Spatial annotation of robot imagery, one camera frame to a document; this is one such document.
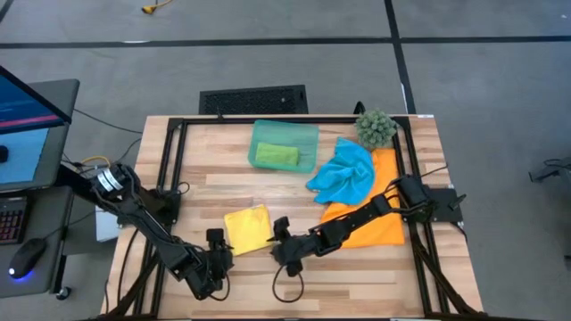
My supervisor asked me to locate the green microfiber towel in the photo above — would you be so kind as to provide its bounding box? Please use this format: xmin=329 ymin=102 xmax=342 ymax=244
xmin=254 ymin=141 xmax=300 ymax=168

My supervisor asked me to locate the orange microfiber towel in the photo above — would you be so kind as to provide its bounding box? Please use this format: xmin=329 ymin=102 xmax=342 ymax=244
xmin=320 ymin=147 xmax=406 ymax=249

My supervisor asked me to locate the black floor stand with cables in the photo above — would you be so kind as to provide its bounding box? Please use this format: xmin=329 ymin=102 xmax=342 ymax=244
xmin=528 ymin=156 xmax=571 ymax=184

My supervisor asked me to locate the black computer mouse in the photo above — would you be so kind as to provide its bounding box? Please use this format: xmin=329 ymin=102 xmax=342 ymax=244
xmin=8 ymin=238 xmax=47 ymax=281

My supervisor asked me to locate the teal translucent plastic basket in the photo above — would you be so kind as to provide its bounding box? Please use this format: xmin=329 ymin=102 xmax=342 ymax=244
xmin=247 ymin=119 xmax=320 ymax=174

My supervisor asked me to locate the backlit black keyboard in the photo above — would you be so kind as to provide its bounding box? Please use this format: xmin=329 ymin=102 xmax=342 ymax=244
xmin=0 ymin=198 xmax=29 ymax=245

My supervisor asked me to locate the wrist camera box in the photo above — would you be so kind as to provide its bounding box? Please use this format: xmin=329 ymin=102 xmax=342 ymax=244
xmin=205 ymin=228 xmax=227 ymax=245
xmin=272 ymin=217 xmax=292 ymax=240

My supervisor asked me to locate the light blue flat panel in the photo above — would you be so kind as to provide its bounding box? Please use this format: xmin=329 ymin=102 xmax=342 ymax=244
xmin=0 ymin=128 xmax=50 ymax=185

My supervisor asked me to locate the white box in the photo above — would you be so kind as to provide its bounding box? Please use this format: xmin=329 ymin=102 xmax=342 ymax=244
xmin=95 ymin=204 xmax=121 ymax=243

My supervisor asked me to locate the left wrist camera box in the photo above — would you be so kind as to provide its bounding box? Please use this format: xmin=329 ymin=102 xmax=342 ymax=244
xmin=205 ymin=228 xmax=227 ymax=245

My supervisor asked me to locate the black aluminium table frame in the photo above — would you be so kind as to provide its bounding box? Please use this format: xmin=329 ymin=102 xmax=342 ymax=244
xmin=102 ymin=115 xmax=485 ymax=321

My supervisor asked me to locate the artificial green potted plant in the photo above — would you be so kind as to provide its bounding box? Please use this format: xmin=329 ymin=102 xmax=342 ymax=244
xmin=354 ymin=108 xmax=398 ymax=151

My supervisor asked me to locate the yellow floor cable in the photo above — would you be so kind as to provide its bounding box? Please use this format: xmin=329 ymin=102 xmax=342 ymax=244
xmin=141 ymin=0 xmax=173 ymax=14

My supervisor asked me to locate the blue microfiber towel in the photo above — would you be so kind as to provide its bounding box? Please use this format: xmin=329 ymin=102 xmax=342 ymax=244
xmin=305 ymin=136 xmax=377 ymax=206

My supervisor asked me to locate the yellow microfiber towel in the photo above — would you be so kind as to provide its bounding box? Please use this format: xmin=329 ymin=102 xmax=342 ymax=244
xmin=223 ymin=203 xmax=274 ymax=258

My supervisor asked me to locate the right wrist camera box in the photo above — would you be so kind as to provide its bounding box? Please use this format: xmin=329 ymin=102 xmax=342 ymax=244
xmin=272 ymin=217 xmax=292 ymax=240

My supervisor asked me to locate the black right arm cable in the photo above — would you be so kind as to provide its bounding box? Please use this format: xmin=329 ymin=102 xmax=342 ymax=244
xmin=271 ymin=265 xmax=305 ymax=303

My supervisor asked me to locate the grey side desk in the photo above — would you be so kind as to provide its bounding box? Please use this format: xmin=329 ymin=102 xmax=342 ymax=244
xmin=0 ymin=78 xmax=80 ymax=299

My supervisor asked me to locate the yellow cable loop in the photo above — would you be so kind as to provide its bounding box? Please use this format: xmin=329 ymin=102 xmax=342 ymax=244
xmin=79 ymin=154 xmax=112 ymax=169

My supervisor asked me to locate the computer monitor with blue screen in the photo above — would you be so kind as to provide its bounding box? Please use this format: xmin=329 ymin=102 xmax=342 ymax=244
xmin=0 ymin=65 xmax=72 ymax=136

